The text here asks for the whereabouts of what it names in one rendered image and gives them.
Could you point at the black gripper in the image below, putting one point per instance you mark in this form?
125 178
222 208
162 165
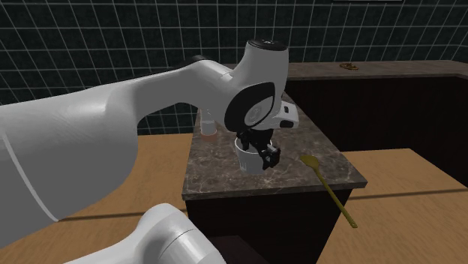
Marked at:
256 136

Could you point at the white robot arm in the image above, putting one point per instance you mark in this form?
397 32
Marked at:
109 120

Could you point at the white cup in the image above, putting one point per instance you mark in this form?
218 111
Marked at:
249 162

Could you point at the clear glass with pink base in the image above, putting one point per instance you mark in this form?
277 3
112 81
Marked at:
208 128

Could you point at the dark wood counter cabinet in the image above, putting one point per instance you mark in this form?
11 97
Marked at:
270 223

